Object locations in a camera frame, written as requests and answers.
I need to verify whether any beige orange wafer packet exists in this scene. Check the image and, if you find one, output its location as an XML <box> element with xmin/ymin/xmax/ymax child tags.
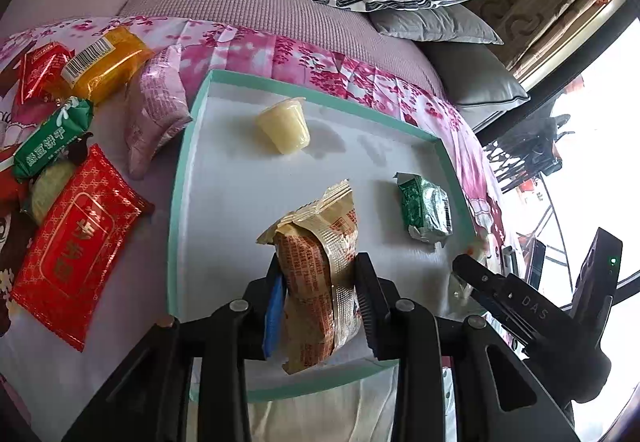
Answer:
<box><xmin>256</xmin><ymin>180</ymin><xmax>361</xmax><ymax>375</ymax></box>

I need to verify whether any red patterned packet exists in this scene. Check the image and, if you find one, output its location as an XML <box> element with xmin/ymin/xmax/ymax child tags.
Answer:
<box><xmin>11</xmin><ymin>144</ymin><xmax>154</xmax><ymax>352</ymax></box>

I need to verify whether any small green white packet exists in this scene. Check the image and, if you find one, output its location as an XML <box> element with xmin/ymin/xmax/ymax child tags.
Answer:
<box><xmin>394</xmin><ymin>173</ymin><xmax>454</xmax><ymax>245</ymax></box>

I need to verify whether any white tray teal rim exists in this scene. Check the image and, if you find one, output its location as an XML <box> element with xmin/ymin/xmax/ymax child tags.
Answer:
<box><xmin>166</xmin><ymin>67</ymin><xmax>478</xmax><ymax>404</ymax></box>

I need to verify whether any yellow jelly cup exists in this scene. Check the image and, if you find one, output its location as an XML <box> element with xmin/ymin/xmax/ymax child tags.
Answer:
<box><xmin>255</xmin><ymin>98</ymin><xmax>310</xmax><ymax>155</ymax></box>

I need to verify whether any pink purple snack packet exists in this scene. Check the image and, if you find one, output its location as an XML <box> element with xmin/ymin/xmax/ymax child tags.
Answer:
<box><xmin>125</xmin><ymin>44</ymin><xmax>192</xmax><ymax>179</ymax></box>

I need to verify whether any green round cake packet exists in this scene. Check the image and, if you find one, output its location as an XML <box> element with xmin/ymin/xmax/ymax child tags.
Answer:
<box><xmin>29</xmin><ymin>159</ymin><xmax>75</xmax><ymax>225</ymax></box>

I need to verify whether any cartoon girl pink blanket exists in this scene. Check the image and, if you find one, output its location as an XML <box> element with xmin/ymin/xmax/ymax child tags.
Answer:
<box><xmin>1</xmin><ymin>16</ymin><xmax>499</xmax><ymax>441</ymax></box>

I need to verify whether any green biscuit packet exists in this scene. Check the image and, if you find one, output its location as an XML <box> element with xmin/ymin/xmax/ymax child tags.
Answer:
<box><xmin>12</xmin><ymin>96</ymin><xmax>93</xmax><ymax>181</ymax></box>

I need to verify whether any grey pillow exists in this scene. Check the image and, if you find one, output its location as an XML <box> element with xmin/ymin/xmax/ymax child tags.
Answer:
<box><xmin>369</xmin><ymin>5</ymin><xmax>503</xmax><ymax>46</ymax></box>

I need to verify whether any orange snack packet barcode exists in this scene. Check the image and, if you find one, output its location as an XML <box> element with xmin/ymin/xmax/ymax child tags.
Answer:
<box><xmin>61</xmin><ymin>26</ymin><xmax>154</xmax><ymax>106</ymax></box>

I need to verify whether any dark red snack packet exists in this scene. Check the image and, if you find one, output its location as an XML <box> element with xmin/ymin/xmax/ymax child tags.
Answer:
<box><xmin>0</xmin><ymin>145</ymin><xmax>28</xmax><ymax>217</ymax></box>

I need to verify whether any red square snack packet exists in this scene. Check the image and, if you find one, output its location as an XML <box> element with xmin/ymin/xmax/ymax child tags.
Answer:
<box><xmin>16</xmin><ymin>42</ymin><xmax>75</xmax><ymax>106</ymax></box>

